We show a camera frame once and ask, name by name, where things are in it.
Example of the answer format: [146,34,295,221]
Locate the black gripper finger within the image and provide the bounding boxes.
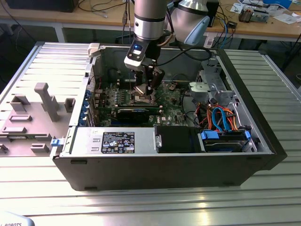
[144,63,166,96]
[135,69,145,87]

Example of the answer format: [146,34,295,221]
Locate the silver CPU plate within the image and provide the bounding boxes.
[134,83,148,95]

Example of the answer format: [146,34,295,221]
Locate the CPU socket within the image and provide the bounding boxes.
[129,89,158,105]

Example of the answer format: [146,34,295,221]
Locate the green motherboard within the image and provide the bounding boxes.
[93,79,190,129]

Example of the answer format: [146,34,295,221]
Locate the black graphics card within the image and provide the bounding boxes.
[117,107,151,125]

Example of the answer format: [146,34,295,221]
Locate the silver perforated drive cage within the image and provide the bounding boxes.
[196,57,228,91]

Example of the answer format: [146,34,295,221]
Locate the white plastic case latch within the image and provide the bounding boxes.
[87,43,102,58]

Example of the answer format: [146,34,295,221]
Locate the silver metal latch plate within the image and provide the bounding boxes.
[154,131,163,151]

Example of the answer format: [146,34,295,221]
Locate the silver power supply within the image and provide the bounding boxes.
[59,126,158,158]

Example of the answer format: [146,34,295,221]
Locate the white printed card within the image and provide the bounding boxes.
[230,2,243,13]

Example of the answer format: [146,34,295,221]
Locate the black PC case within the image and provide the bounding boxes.
[49,41,288,193]

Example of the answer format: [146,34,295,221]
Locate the grey parts rack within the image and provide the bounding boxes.
[0,81,77,158]

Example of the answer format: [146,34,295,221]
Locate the hard disk blue carrier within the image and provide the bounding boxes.
[197,129,253,153]

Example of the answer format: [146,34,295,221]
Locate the dark cooler block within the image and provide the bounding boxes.
[238,6,254,24]

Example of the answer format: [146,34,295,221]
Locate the grey metal device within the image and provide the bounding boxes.
[253,8,270,24]

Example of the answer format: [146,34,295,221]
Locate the black computer box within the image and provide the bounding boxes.
[5,0,76,13]

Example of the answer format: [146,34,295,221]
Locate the blue cardboard box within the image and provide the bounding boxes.
[262,0,293,8]

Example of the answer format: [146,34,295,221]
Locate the white paper sheets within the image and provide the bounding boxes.
[270,13,301,24]

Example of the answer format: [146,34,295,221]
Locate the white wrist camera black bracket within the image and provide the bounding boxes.
[124,39,151,71]

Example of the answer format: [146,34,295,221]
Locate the black camera cable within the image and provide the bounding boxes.
[154,46,212,66]

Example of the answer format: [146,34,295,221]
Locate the thick black cable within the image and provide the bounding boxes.
[179,82,191,108]

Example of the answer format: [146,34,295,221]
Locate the silver metal bracket box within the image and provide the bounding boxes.
[188,81,211,102]

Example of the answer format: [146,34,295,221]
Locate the red wire bundle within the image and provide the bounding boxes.
[197,103,214,125]

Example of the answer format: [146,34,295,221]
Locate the blue flat wire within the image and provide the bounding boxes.
[220,106,233,132]
[211,107,224,132]

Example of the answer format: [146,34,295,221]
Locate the wooden desk white frame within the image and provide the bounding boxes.
[0,0,135,43]
[204,0,301,43]

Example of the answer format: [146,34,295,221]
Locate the orange wire bundle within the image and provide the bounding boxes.
[222,107,239,131]

